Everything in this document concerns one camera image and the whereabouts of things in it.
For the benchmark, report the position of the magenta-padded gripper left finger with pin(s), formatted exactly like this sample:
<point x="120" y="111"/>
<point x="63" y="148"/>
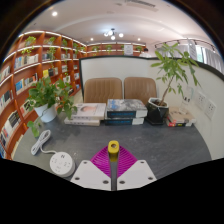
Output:
<point x="88" y="175"/>

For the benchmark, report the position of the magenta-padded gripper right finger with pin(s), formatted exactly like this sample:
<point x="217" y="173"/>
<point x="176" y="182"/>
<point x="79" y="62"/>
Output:
<point x="138" y="175"/>

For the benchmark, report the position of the yellow charger block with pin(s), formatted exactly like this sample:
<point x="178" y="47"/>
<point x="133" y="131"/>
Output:
<point x="113" y="153"/>

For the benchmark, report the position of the round white power strip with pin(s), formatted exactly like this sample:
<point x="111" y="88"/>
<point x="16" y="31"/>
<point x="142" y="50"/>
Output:
<point x="61" y="163"/>

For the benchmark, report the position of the plain white book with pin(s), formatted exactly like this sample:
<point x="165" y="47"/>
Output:
<point x="81" y="122"/>

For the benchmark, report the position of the dark blue book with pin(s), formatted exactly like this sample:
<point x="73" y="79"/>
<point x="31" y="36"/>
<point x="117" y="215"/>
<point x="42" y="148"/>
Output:
<point x="124" y="121"/>

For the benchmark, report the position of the tall plant in black pot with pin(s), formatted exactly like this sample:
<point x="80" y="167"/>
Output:
<point x="156" y="113"/>

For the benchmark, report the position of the white book with face cover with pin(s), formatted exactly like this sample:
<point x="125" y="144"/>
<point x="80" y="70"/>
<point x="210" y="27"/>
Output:
<point x="88" y="110"/>

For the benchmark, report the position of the thick dark book, pictured cover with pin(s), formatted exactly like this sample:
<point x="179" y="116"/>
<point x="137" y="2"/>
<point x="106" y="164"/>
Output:
<point x="126" y="106"/>

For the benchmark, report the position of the small stack of books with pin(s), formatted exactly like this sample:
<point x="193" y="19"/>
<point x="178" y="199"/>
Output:
<point x="180" y="118"/>

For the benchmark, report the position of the leafy plant in white pot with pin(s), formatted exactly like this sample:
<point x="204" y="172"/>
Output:
<point x="46" y="113"/>

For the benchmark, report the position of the tan leather chair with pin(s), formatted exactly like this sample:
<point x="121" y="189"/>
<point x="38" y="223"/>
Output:
<point x="140" y="88"/>
<point x="102" y="90"/>

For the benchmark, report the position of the clear acrylic sign stand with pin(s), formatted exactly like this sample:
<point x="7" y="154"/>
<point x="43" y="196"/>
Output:
<point x="186" y="100"/>

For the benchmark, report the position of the orange wooden bookshelf unit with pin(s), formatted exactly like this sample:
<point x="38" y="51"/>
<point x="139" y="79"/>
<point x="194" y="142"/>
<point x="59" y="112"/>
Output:
<point x="16" y="100"/>

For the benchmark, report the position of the white curtains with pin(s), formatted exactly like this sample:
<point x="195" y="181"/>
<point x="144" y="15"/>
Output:
<point x="208" y="56"/>

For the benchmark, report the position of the multi-bulb ceiling lamp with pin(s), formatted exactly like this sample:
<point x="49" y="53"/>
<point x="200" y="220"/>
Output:
<point x="113" y="34"/>

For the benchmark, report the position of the recessed ceiling spotlights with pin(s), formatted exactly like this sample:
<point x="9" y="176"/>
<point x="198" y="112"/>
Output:
<point x="54" y="13"/>

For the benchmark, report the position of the ceiling air conditioner vent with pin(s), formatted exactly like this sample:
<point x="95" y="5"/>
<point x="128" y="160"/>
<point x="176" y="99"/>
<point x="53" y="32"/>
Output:
<point x="140" y="4"/>

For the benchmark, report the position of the white wall socket plate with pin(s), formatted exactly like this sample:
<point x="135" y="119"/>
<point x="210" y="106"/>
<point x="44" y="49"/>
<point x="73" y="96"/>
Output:
<point x="210" y="109"/>
<point x="200" y="100"/>

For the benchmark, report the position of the orange wall shelf with plants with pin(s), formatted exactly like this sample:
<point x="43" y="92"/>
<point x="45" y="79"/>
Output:
<point x="113" y="51"/>

